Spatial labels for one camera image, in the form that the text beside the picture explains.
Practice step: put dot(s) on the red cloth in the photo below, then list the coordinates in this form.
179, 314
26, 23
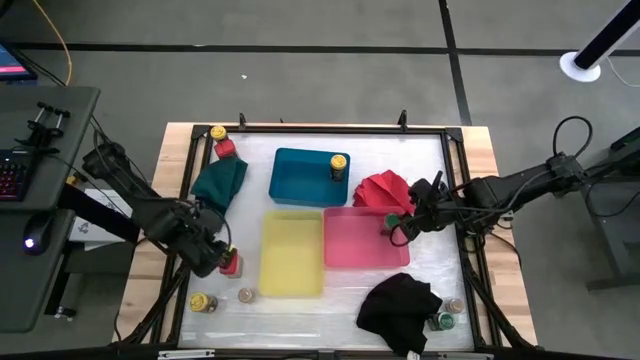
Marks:
382, 192

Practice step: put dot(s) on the black aluminium table frame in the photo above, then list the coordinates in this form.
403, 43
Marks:
325, 129

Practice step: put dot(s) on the pink plastic bin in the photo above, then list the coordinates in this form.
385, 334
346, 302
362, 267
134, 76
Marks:
360, 245

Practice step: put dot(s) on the green lid spice jar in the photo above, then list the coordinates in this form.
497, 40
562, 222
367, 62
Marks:
391, 221
445, 320

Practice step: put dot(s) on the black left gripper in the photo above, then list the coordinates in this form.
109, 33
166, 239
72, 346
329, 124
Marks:
195, 240

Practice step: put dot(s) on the backlit black keyboard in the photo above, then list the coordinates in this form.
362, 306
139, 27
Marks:
12, 175

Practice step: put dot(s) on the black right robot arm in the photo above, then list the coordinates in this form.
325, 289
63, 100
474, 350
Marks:
525, 187

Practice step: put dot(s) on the yellow lid spice jar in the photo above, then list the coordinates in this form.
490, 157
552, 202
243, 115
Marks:
199, 302
218, 132
338, 162

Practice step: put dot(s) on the black metal equipment stand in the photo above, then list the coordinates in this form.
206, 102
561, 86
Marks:
607, 235

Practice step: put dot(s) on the white cardboard box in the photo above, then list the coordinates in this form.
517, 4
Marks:
100, 235

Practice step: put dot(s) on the small red block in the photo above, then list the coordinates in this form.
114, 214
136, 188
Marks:
225, 149

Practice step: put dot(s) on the black table clamp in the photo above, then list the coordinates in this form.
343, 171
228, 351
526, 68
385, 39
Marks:
402, 121
242, 122

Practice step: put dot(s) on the black computer mouse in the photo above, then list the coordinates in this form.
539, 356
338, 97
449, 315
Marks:
39, 232

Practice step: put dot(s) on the black clamp stand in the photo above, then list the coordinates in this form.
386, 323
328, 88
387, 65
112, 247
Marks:
45, 131

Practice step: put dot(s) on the cork lid glass jar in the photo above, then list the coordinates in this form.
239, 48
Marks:
246, 295
454, 305

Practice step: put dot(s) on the black post white base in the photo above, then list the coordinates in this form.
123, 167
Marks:
605, 40

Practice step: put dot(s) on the computer monitor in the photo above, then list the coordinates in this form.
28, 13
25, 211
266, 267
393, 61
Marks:
12, 62

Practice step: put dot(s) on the white table cover sheet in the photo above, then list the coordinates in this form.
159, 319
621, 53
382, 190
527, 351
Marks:
430, 150

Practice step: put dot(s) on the teal plastic bin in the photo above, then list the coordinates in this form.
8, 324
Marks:
300, 180

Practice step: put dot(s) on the dark grey computer desk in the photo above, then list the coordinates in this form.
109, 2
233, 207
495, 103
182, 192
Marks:
20, 290

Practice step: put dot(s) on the red lid spice jar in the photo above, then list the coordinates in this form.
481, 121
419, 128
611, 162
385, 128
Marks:
235, 265

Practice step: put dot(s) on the black cloth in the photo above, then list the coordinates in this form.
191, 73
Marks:
397, 310

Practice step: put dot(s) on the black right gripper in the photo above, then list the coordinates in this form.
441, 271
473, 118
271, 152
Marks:
440, 207

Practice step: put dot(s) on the yellow plastic bin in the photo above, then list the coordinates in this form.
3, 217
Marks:
290, 255

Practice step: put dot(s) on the dark green cloth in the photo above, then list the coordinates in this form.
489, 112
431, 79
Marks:
220, 182

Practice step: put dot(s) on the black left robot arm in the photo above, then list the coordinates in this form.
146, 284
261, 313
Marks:
135, 197

